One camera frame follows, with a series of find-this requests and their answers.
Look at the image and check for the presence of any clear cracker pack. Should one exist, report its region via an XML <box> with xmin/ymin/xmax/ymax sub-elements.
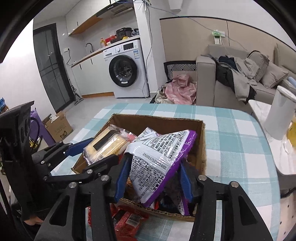
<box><xmin>83</xmin><ymin>125</ymin><xmax>136</xmax><ymax>165</ymax></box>

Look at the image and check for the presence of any silver purple snack bag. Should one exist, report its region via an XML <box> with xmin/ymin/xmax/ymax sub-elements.
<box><xmin>125</xmin><ymin>130</ymin><xmax>197</xmax><ymax>207</ymax></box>

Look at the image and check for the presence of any person's left hand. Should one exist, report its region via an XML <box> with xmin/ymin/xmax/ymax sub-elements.
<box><xmin>24</xmin><ymin>214</ymin><xmax>44</xmax><ymax>226</ymax></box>

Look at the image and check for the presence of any purple candy bag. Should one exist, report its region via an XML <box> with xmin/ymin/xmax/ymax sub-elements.
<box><xmin>159</xmin><ymin>173</ymin><xmax>193</xmax><ymax>216</ymax></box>

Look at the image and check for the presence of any small cardboard box on floor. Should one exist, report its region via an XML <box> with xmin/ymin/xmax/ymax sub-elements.
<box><xmin>43</xmin><ymin>111</ymin><xmax>73</xmax><ymax>142</ymax></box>

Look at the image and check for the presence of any brown SF cardboard box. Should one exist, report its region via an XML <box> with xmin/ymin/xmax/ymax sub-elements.
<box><xmin>72</xmin><ymin>114</ymin><xmax>205</xmax><ymax>222</ymax></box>

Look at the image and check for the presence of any purple bag on floor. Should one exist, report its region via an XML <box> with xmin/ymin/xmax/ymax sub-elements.
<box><xmin>30</xmin><ymin>109</ymin><xmax>55</xmax><ymax>146</ymax></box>

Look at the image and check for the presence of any red white snack bag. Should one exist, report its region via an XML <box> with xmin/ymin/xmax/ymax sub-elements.
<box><xmin>87</xmin><ymin>203</ymin><xmax>149</xmax><ymax>240</ymax></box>

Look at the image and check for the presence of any white snack bag in box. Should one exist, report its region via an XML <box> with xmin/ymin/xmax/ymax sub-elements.
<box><xmin>133</xmin><ymin>127</ymin><xmax>159</xmax><ymax>142</ymax></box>

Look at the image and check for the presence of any kitchen counter cabinet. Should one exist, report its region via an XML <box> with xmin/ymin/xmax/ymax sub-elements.
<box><xmin>72</xmin><ymin>53</ymin><xmax>114</xmax><ymax>96</ymax></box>

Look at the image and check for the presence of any dark glass door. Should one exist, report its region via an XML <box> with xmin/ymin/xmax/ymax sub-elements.
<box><xmin>33</xmin><ymin>24</ymin><xmax>74</xmax><ymax>113</ymax></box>

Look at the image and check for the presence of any pink cloth on floor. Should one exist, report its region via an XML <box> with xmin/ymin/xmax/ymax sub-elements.
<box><xmin>165</xmin><ymin>74</ymin><xmax>197</xmax><ymax>105</ymax></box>

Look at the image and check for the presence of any beige sofa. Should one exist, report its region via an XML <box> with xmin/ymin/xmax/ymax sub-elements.
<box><xmin>196</xmin><ymin>45</ymin><xmax>295</xmax><ymax>113</ymax></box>

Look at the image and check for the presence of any white washing machine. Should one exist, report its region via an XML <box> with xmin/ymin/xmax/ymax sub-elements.
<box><xmin>103</xmin><ymin>38</ymin><xmax>149</xmax><ymax>98</ymax></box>

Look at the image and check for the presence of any white side table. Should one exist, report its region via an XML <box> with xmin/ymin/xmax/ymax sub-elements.
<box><xmin>248</xmin><ymin>100</ymin><xmax>296</xmax><ymax>175</ymax></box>

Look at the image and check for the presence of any yellow plastic bag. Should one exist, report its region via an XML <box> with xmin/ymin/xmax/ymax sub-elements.
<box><xmin>285</xmin><ymin>121</ymin><xmax>296</xmax><ymax>154</ymax></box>

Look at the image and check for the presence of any yellow bottle on counter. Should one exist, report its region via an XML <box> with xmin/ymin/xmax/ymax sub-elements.
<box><xmin>100</xmin><ymin>38</ymin><xmax>106</xmax><ymax>48</ymax></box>

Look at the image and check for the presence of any black patterned basket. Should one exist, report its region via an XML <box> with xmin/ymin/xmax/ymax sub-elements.
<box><xmin>164</xmin><ymin>60</ymin><xmax>197</xmax><ymax>82</ymax></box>

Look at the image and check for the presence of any white cylindrical bin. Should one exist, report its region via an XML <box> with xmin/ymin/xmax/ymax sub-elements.
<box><xmin>263</xmin><ymin>86</ymin><xmax>295</xmax><ymax>140</ymax></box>

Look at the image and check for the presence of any pile of clothes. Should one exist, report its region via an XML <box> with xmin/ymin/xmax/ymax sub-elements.
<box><xmin>215</xmin><ymin>56</ymin><xmax>259</xmax><ymax>104</ymax></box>

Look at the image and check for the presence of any black pot on washer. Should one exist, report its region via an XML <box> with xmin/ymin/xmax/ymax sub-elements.
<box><xmin>116</xmin><ymin>27</ymin><xmax>133</xmax><ymax>41</ymax></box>

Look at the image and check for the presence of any grey cushion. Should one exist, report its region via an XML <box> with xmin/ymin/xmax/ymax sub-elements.
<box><xmin>260</xmin><ymin>63</ymin><xmax>288</xmax><ymax>89</ymax></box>

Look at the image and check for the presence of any range hood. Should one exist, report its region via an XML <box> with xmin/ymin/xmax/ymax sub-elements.
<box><xmin>95</xmin><ymin>1</ymin><xmax>133</xmax><ymax>19</ymax></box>

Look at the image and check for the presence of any light blue pillow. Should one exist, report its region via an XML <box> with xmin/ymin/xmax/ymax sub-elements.
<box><xmin>288</xmin><ymin>77</ymin><xmax>296</xmax><ymax>88</ymax></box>

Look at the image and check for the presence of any wall socket with plugs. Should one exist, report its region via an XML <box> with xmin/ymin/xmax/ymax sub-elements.
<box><xmin>212</xmin><ymin>30</ymin><xmax>225</xmax><ymax>45</ymax></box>

